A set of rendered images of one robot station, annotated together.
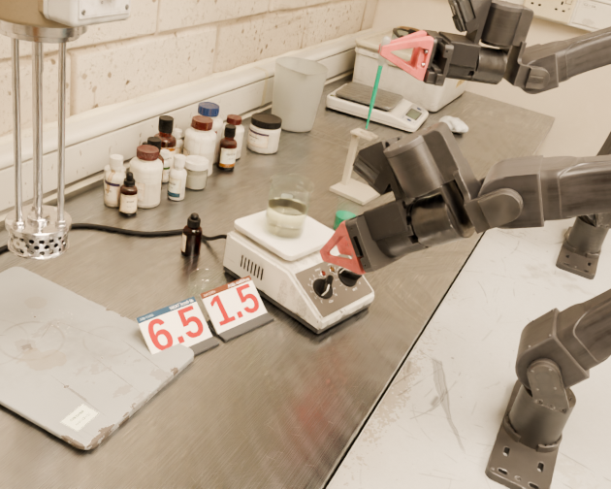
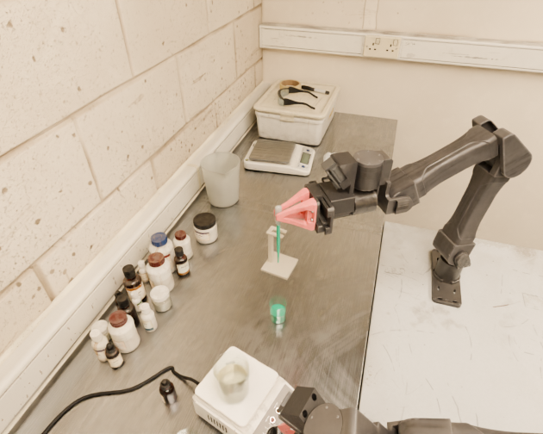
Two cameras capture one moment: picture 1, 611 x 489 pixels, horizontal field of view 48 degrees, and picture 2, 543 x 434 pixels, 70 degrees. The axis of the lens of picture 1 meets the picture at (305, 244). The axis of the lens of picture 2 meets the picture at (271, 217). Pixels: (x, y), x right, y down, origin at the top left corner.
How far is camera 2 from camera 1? 58 cm
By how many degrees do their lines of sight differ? 11
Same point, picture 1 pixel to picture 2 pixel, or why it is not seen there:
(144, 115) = (111, 266)
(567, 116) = (406, 117)
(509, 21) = (375, 174)
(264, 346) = not seen: outside the picture
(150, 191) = (129, 343)
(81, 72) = (48, 270)
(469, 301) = (382, 374)
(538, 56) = (401, 187)
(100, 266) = not seen: outside the picture
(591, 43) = (440, 165)
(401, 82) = (291, 130)
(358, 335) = not seen: outside the picture
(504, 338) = (415, 413)
